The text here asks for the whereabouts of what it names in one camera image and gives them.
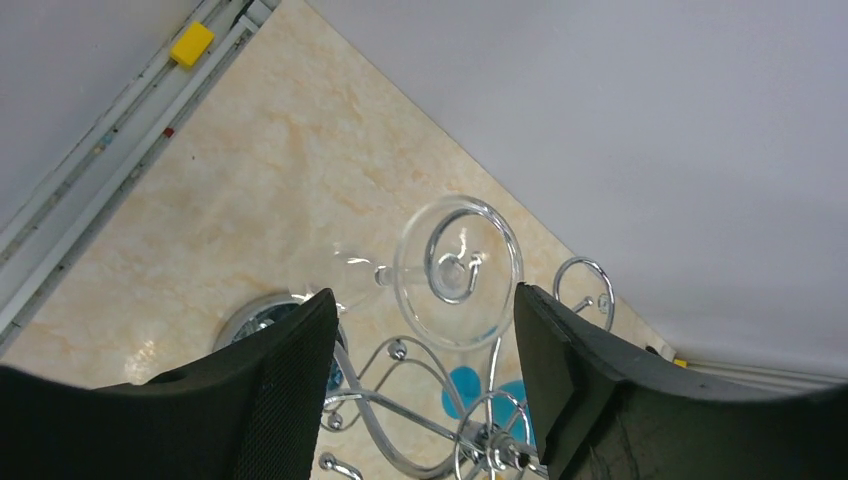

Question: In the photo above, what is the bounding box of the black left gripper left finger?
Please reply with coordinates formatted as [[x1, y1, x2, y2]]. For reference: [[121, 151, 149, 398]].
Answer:
[[1, 289, 339, 479]]

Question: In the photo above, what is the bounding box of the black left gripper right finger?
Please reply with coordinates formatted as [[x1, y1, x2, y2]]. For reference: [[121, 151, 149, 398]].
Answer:
[[514, 283, 847, 479]]

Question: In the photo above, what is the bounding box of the blue plastic wine glass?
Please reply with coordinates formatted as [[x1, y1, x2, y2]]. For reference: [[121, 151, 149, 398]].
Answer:
[[441, 367, 538, 448]]

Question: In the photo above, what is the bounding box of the chrome wine glass rack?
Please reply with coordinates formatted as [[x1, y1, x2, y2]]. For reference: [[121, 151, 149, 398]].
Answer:
[[213, 256, 616, 476]]

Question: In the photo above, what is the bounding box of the clear stemmed wine glass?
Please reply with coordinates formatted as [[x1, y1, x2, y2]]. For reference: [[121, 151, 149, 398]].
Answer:
[[300, 194, 523, 353]]

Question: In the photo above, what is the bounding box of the yellow block on rail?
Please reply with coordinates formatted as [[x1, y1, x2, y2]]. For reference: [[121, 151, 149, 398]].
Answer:
[[169, 22, 215, 69]]

